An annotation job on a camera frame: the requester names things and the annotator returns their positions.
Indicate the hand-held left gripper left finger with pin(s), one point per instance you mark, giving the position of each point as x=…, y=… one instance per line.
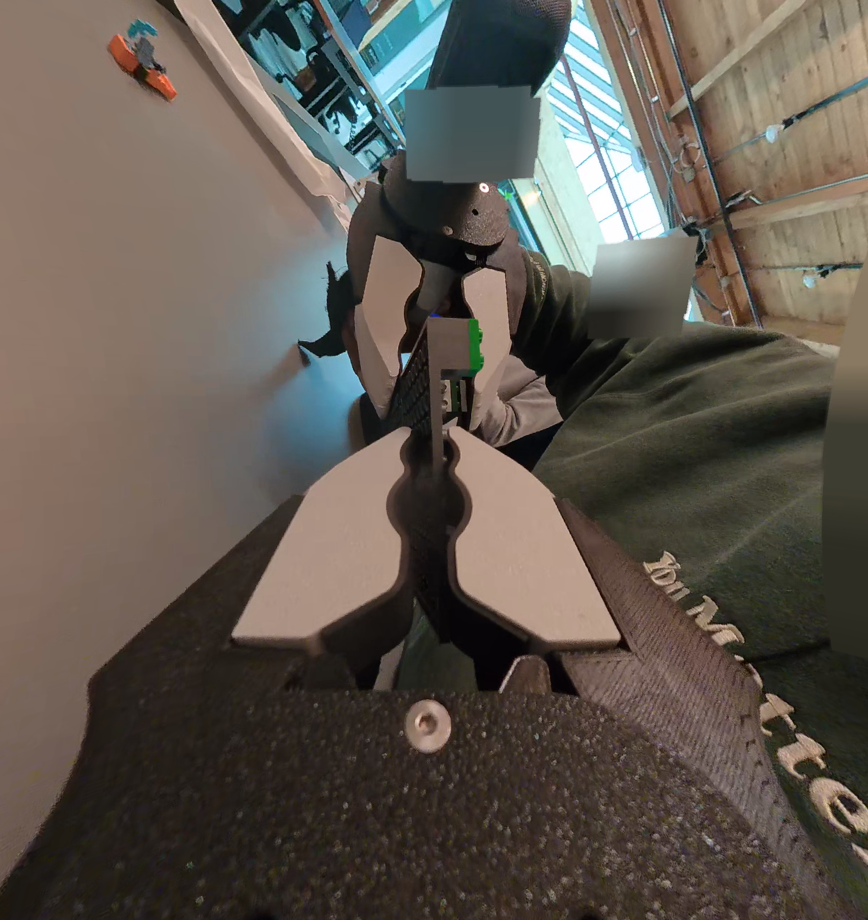
x=319, y=560

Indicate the person's right forearm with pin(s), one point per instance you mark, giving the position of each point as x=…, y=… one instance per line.
x=559, y=316

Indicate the orange toy brick figure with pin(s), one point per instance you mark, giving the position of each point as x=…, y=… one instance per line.
x=121, y=52

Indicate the large window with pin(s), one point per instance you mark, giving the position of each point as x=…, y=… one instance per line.
x=606, y=180

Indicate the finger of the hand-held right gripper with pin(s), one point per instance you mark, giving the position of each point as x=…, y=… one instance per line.
x=383, y=287
x=495, y=323

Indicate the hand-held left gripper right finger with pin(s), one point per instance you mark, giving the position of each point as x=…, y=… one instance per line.
x=534, y=560

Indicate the white printed paper bag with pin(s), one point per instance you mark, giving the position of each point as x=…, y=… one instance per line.
x=261, y=100

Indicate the grey brick baseplate model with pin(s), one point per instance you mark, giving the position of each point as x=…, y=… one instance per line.
x=448, y=345

